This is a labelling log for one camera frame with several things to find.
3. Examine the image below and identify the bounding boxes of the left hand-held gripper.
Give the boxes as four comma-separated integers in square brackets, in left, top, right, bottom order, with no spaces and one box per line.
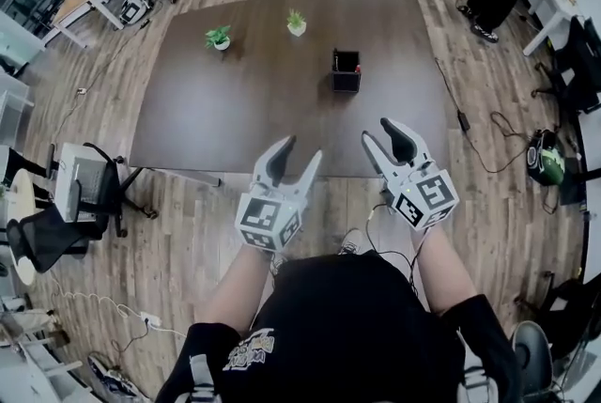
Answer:
[234,134,324,253]

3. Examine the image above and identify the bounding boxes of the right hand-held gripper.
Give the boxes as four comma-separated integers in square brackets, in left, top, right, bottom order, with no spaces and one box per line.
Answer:
[361,116,461,232]

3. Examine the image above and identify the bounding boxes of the black square pen holder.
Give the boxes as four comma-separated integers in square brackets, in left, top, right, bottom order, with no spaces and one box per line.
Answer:
[331,48,362,94]

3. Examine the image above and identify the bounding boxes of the person's right forearm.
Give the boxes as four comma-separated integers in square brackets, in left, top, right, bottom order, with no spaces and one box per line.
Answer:
[409,224,481,318]

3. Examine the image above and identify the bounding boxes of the person's left forearm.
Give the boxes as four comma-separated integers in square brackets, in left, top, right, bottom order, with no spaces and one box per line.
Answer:
[193,242,275,337]

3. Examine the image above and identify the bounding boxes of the person's white shoe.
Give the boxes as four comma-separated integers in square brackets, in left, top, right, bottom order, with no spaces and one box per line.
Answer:
[336,228,366,256]

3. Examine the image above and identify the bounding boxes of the spiky plant in white pot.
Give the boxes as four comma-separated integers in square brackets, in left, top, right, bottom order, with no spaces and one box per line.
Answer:
[285,8,308,38]

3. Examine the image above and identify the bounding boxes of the leafy plant in white pot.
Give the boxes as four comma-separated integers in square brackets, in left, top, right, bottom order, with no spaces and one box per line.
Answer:
[204,24,233,52]

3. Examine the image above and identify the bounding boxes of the green and black helmet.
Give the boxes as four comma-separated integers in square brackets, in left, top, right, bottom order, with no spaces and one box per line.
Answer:
[525,129,568,187]

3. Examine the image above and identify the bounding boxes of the person's black printed shirt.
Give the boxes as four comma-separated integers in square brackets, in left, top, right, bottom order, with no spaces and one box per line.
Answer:
[154,249,523,403]

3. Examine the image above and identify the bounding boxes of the white box on chair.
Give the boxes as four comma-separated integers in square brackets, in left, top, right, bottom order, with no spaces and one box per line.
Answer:
[53,141,110,224]

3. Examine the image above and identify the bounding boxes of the white device with marker print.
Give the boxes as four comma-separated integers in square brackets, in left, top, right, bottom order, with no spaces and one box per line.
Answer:
[118,0,152,25]

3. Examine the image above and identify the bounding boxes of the black mesh office chair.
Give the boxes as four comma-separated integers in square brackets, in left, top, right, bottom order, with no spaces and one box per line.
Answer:
[5,141,159,274]

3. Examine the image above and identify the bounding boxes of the patterned sneakers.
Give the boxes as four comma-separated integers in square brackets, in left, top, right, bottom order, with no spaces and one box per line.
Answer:
[86,352,145,400]

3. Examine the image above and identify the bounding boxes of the black power adapter with cable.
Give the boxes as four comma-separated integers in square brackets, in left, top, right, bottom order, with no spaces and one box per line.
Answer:
[433,56,532,175]

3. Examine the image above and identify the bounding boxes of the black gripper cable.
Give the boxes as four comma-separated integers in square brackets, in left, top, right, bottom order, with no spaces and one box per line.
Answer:
[362,202,429,299]

